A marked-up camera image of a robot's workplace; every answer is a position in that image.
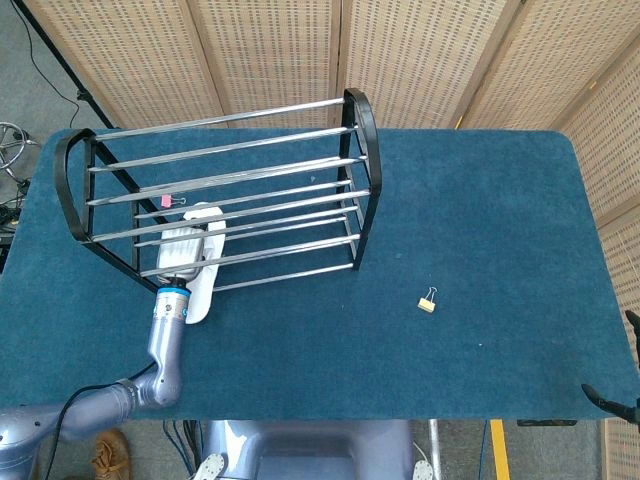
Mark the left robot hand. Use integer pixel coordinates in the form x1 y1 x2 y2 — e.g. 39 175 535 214
156 225 212 291

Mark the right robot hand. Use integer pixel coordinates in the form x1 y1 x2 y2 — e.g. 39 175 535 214
580 308 640 432

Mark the white slipper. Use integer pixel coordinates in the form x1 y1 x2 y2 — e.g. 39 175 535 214
181 201 228 327

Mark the brown leather shoe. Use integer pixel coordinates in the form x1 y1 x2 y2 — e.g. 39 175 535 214
91 428 132 480

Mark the black and chrome shoe rack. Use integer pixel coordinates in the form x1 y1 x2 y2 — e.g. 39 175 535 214
53 87 384 304

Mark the yellow floor tape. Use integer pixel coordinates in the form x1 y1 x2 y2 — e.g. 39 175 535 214
489 419 512 480

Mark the chrome table leg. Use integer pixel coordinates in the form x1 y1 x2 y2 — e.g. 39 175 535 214
428 419 443 480

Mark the chrome stool base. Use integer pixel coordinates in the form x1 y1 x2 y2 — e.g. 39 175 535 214
0 121 40 177

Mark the yellow binder clip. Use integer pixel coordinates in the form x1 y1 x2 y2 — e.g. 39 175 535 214
417 286 438 316

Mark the black stand pole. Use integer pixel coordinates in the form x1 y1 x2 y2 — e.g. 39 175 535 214
9 0 115 129

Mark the woven wooden folding screen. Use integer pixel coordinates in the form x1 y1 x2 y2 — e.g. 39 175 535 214
22 0 640 480

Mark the lavender robot torso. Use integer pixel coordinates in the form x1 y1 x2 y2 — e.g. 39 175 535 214
202 419 416 480

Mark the blue carpet table cover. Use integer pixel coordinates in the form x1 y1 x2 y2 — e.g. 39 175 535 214
0 128 640 421

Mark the black table bracket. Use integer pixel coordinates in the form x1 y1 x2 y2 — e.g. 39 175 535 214
516 418 579 428

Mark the single blue cable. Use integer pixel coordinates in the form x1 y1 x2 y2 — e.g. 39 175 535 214
478 419 490 480

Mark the tangled black cable bundle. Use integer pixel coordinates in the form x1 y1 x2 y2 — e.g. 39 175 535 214
0 174 29 246

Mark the thin black floor cable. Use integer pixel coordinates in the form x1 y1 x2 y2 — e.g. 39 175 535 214
12 0 84 127

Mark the blue cable bundle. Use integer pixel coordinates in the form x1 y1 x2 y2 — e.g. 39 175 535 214
162 419 202 476

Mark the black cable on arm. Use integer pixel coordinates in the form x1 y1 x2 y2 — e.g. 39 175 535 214
27 363 156 480

